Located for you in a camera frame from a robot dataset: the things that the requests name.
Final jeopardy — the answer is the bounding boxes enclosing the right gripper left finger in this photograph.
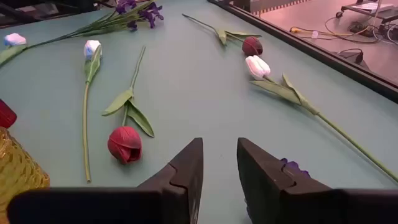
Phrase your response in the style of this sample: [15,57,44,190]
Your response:
[6,138,205,224]

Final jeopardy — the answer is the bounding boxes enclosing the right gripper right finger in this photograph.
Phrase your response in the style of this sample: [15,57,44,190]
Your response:
[236,138,398,224]

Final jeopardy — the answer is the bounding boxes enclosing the green leaves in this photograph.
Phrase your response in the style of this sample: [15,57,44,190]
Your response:
[279,157,312,179]

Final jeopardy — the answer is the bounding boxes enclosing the red artificial tulip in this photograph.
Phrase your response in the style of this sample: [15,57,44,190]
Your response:
[182,13,264,57]
[101,45,155,166]

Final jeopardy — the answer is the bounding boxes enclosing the green stem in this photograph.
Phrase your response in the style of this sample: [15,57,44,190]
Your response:
[0,32,29,68]
[244,55,398,184]

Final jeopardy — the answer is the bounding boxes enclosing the white artificial tulip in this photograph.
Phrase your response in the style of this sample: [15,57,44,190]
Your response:
[82,39,103,184]

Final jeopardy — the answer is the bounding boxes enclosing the red ribbed glass vase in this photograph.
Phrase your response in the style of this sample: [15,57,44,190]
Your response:
[0,99,18,129]

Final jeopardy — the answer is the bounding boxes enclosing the purple iris bunch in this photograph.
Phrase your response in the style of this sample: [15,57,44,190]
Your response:
[26,0,165,50]

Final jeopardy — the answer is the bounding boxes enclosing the yellow textured glass vase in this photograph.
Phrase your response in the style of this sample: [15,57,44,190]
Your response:
[0,126,50,224]

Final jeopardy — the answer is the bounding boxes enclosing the black wheeled cart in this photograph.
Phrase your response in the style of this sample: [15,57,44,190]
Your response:
[335,0,398,24]

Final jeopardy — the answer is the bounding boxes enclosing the white paper sheet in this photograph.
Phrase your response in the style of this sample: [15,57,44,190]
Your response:
[353,2,394,13]

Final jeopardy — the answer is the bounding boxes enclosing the black table edge frame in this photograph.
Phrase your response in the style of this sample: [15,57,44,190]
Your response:
[207,0,398,104]

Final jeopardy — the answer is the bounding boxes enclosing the black cable with plug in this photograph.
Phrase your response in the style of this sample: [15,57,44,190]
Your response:
[337,48,364,65]

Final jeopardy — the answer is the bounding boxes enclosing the orange cable with yellow plug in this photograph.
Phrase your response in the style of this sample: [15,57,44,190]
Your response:
[289,17,380,44]

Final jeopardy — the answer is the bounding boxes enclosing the silver rail with stripes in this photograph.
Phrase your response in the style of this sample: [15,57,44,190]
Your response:
[248,0,312,15]

